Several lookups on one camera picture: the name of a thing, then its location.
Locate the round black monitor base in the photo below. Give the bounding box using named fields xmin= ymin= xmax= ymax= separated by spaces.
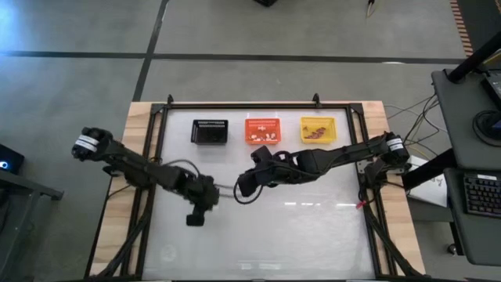
xmin=471 ymin=109 xmax=501 ymax=143

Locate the orange plastic basket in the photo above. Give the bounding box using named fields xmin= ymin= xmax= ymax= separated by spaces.
xmin=244 ymin=117 xmax=282 ymax=146

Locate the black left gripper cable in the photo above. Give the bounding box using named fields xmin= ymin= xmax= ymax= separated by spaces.
xmin=158 ymin=158 xmax=236 ymax=199

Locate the black device with blue light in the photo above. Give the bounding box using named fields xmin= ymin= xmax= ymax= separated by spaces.
xmin=0 ymin=143 xmax=26 ymax=175

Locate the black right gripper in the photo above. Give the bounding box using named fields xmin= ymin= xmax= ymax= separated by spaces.
xmin=250 ymin=145 xmax=298 ymax=188

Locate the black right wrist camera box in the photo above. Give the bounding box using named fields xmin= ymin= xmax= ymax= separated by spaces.
xmin=236 ymin=172 xmax=258 ymax=198

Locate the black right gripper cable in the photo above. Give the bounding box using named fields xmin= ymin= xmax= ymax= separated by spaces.
xmin=232 ymin=178 xmax=265 ymax=205

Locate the black slanted pole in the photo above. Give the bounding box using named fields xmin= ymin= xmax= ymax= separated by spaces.
xmin=445 ymin=30 xmax=501 ymax=84

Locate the grey metal stand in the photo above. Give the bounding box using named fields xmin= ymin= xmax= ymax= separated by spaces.
xmin=0 ymin=170 xmax=65 ymax=282

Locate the black desk beam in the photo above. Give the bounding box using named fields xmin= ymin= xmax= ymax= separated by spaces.
xmin=401 ymin=147 xmax=458 ymax=192

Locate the grey desk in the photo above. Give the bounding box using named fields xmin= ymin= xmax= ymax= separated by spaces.
xmin=443 ymin=167 xmax=501 ymax=267
xmin=430 ymin=67 xmax=501 ymax=172

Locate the backlit computer keyboard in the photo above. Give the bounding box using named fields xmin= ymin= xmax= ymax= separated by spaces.
xmin=463 ymin=174 xmax=501 ymax=219

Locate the black aluminium table frame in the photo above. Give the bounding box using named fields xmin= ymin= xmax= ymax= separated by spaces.
xmin=84 ymin=101 xmax=427 ymax=282

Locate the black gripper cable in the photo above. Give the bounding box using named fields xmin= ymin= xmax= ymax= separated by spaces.
xmin=158 ymin=158 xmax=236 ymax=199
xmin=232 ymin=178 xmax=265 ymax=205

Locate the white paper sheet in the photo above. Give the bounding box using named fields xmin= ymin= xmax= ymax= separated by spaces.
xmin=406 ymin=155 xmax=449 ymax=208

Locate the black plastic basket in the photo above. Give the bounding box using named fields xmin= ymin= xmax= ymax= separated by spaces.
xmin=190 ymin=119 xmax=229 ymax=146

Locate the yellow plastic basket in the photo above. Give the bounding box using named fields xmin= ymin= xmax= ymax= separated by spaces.
xmin=300 ymin=115 xmax=338 ymax=145

